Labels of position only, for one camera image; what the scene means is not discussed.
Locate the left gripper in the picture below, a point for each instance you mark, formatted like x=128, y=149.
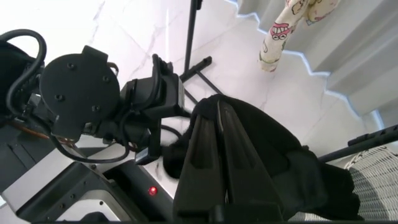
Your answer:
x=138, y=93

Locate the cream printed garment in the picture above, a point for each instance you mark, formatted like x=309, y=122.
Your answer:
x=276, y=40

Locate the black garment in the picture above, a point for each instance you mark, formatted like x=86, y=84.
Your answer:
x=280, y=149

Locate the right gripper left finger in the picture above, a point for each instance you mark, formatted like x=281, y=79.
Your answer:
x=199, y=180

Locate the black clothes rack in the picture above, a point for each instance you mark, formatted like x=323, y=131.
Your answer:
x=190, y=31

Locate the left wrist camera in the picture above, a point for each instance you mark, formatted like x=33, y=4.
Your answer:
x=169, y=93

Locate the white laundry basket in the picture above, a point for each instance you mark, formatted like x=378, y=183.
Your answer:
x=379, y=180

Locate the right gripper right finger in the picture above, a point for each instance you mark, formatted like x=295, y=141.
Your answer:
x=248, y=186

